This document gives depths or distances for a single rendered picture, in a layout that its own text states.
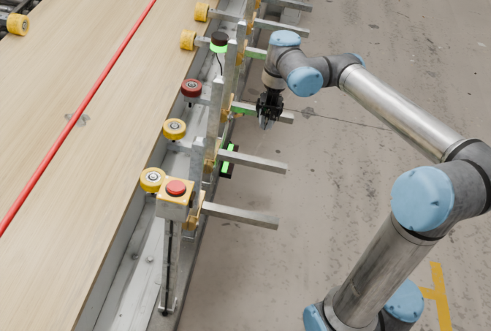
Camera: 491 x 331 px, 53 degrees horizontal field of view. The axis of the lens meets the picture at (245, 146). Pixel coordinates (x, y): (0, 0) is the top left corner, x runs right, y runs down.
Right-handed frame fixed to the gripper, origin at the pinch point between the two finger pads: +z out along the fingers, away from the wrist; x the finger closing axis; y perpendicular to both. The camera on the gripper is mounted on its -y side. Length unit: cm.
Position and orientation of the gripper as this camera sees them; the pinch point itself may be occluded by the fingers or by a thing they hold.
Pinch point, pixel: (265, 125)
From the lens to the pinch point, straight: 170.3
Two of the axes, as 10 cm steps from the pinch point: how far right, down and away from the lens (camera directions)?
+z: -1.4, 7.2, 6.8
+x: 9.8, 2.0, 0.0
